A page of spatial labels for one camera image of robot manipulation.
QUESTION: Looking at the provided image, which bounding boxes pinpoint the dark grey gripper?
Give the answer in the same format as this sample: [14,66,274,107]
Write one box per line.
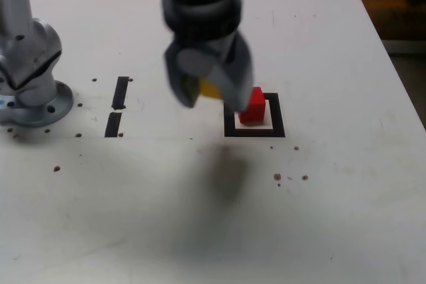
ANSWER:
[162,32,256,114]

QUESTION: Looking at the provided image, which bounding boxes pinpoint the yellow cube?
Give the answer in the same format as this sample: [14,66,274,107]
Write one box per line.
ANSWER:
[198,77,224,100]

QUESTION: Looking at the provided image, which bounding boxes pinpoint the red cube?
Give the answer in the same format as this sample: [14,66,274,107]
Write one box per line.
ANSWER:
[237,86,266,126]

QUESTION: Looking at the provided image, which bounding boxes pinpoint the black tape square outline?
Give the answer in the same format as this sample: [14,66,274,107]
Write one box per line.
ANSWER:
[224,92,287,138]

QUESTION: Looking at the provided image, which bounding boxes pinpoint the black tape strip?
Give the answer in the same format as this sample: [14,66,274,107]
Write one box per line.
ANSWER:
[104,76,130,138]

